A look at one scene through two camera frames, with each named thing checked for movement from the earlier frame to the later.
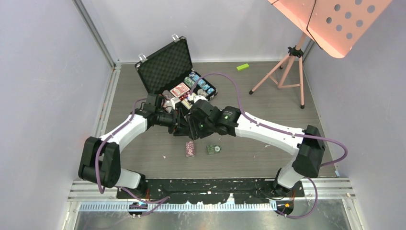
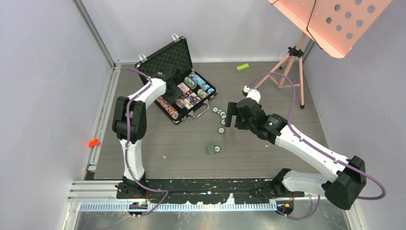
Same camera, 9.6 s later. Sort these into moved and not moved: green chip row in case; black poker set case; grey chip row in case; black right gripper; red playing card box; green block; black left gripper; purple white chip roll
Moved: black left gripper; black right gripper; purple white chip roll
Not moved: red playing card box; green chip row in case; black poker set case; grey chip row in case; green block
